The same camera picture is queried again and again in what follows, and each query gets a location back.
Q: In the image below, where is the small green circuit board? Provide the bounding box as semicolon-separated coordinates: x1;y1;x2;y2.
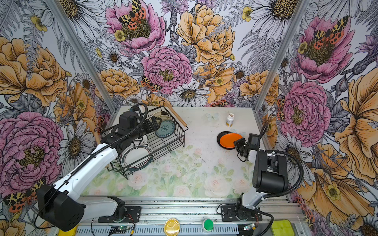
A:
109;225;131;235

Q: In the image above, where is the gold round lid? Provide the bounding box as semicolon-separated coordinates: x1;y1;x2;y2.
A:
163;218;181;236

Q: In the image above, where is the white pill bottle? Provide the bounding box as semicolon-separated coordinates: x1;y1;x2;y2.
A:
226;113;235;127

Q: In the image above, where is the green push button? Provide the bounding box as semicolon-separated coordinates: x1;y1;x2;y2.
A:
202;219;214;233

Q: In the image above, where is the orange plate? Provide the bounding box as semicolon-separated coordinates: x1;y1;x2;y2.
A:
219;133;243;149

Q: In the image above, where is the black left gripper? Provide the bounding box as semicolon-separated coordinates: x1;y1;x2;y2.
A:
130;116;162;140

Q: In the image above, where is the large white back plate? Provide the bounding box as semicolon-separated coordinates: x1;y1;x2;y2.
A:
120;141;154;171

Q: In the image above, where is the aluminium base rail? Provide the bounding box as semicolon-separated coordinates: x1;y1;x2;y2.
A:
70;197;311;236

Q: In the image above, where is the aluminium left corner post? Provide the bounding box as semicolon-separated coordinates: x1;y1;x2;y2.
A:
46;1;117;114

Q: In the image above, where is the aluminium right corner post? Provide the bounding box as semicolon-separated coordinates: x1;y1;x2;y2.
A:
254;0;310;112

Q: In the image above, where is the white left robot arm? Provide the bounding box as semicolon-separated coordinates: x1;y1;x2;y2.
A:
36;106;162;232

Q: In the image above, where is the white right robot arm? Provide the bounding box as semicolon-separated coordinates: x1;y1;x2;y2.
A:
218;133;303;222

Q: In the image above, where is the blue floral patterned plate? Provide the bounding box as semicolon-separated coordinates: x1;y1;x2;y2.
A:
155;120;176;138

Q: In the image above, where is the aluminium corner post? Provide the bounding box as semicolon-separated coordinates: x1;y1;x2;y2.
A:
254;0;310;112
46;1;117;114

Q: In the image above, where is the black wire dish rack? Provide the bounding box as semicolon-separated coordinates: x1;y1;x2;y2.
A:
101;101;188;179

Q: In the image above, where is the cream plate front row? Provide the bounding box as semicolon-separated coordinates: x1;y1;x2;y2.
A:
153;111;171;121

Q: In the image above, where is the black plate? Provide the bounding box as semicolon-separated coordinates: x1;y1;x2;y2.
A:
216;131;237;150

